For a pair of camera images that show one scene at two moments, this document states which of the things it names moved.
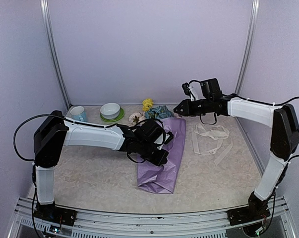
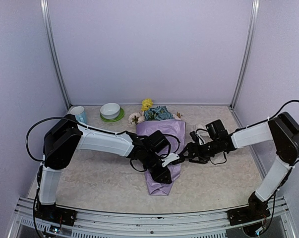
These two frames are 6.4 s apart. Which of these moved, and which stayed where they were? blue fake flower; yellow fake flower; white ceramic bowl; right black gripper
Moved: right black gripper
Stayed: blue fake flower; yellow fake flower; white ceramic bowl
